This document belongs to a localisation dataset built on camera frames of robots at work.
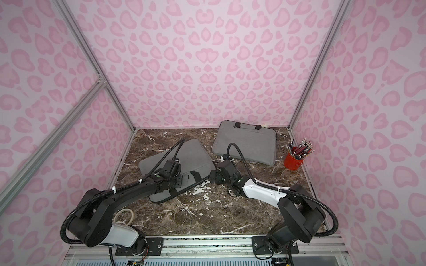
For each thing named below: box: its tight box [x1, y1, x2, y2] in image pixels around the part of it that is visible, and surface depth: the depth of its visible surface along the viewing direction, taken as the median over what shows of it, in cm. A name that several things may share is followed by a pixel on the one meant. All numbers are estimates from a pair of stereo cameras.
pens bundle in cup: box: [285, 137, 316, 160], surface depth 90 cm
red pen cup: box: [283, 152, 305, 171], surface depth 95 cm
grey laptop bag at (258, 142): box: [211, 120, 278, 167], surface depth 113 cm
